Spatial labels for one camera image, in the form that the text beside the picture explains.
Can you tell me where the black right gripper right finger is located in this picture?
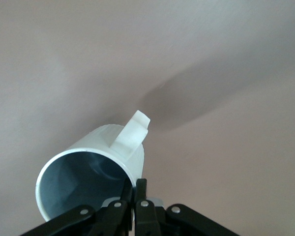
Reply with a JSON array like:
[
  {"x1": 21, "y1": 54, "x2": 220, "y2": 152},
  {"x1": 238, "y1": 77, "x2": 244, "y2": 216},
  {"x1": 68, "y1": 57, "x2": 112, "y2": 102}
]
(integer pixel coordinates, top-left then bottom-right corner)
[{"x1": 134, "y1": 178, "x2": 241, "y2": 236}]

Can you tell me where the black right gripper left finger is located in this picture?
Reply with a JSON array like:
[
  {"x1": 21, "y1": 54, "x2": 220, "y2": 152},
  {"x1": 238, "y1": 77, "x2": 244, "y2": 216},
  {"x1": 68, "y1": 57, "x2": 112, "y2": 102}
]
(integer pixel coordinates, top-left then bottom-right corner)
[{"x1": 19, "y1": 178, "x2": 134, "y2": 236}]

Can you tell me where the white ribbed mug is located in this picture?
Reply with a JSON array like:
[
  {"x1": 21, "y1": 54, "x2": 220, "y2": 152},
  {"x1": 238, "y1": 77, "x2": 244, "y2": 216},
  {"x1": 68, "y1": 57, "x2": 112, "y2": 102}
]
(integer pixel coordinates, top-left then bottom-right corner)
[{"x1": 35, "y1": 110, "x2": 151, "y2": 223}]

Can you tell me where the brown table cover mat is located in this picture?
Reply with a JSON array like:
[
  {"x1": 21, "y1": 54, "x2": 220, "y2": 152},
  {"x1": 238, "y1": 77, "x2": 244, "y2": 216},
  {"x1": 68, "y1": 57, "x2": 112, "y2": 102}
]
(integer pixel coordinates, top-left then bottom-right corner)
[{"x1": 0, "y1": 0, "x2": 295, "y2": 236}]

